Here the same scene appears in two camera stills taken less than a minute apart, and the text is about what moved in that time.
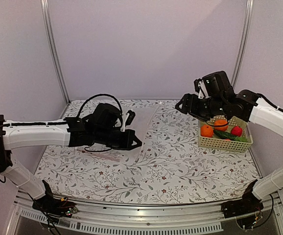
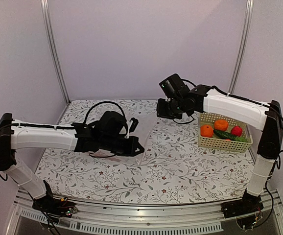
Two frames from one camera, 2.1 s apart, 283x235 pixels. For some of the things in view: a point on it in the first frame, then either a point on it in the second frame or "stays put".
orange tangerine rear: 221,122 stays put
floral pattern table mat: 168,168 stays put
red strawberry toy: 237,130 stays put
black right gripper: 189,106 → 161,113
